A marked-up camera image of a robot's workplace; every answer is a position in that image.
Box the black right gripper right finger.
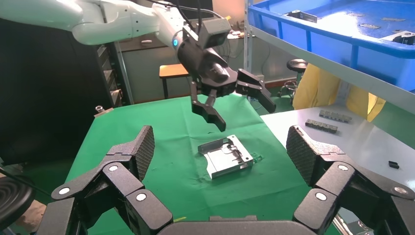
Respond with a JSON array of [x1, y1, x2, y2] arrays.
[[286, 125, 415, 235]]

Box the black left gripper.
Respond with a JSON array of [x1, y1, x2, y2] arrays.
[[177, 39, 277, 132]]

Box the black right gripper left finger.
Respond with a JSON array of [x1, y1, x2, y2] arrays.
[[37, 125, 174, 235]]

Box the large grey metal bracket part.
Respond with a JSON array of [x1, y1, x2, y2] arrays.
[[198, 134, 254, 180]]

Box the shiny metal piece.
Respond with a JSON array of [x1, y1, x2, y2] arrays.
[[334, 212, 373, 235]]

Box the green table cloth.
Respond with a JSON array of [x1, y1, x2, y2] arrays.
[[65, 91, 341, 235]]

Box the wooden top square stool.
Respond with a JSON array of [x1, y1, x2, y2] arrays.
[[159, 63, 191, 99]]

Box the dark grey connector strip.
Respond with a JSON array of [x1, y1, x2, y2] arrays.
[[305, 119, 339, 135]]

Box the round black swivel stool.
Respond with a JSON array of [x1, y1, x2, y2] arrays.
[[277, 59, 309, 104]]

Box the light grey connector strip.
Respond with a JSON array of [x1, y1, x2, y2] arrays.
[[319, 109, 353, 124]]

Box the yellow plastic sheet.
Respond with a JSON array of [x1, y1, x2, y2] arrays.
[[293, 63, 387, 123]]

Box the beige box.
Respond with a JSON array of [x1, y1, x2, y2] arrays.
[[14, 199, 48, 233]]

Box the metal cloth clamp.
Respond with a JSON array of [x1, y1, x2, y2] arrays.
[[94, 105, 115, 118]]

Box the grey shelf beam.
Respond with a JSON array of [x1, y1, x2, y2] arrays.
[[251, 25, 415, 114]]

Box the blue plastic bin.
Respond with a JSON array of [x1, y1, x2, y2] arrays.
[[248, 0, 415, 93]]

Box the black round ribbed disc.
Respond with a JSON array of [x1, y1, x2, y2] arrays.
[[0, 176, 36, 232]]

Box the grey metal part with hole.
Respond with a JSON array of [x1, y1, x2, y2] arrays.
[[382, 30, 415, 46]]

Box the grey perforated shelf post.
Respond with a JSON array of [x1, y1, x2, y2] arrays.
[[243, 0, 254, 101]]

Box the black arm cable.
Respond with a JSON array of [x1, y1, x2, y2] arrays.
[[146, 0, 225, 33]]

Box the small grey metal bracket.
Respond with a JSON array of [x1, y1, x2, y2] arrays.
[[284, 9, 319, 24]]

